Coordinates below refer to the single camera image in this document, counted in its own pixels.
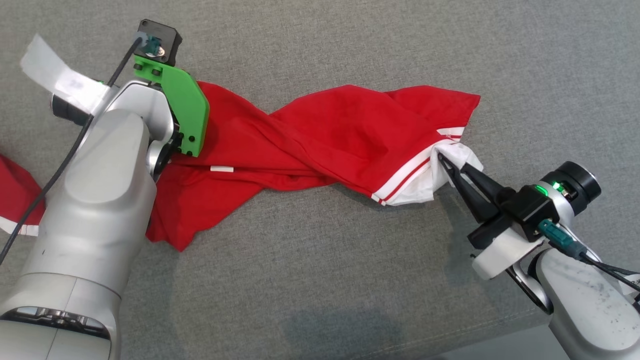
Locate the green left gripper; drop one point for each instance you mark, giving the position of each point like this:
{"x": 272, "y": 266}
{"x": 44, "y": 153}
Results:
{"x": 187, "y": 105}

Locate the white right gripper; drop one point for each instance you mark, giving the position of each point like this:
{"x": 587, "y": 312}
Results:
{"x": 500, "y": 250}

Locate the red Bulls basketball jersey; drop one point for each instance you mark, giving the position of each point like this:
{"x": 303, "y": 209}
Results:
{"x": 325, "y": 135}

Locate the red basketball shorts white stripe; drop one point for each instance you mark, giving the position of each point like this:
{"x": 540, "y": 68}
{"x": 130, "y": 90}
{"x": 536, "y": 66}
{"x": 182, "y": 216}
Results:
{"x": 17, "y": 195}

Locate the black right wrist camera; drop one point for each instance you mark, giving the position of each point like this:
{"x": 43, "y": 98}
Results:
{"x": 527, "y": 207}

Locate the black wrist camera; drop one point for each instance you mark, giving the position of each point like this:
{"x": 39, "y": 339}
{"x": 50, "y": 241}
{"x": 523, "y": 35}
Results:
{"x": 162, "y": 37}
{"x": 527, "y": 207}

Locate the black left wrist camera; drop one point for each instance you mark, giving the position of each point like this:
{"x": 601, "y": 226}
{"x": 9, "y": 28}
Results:
{"x": 162, "y": 37}

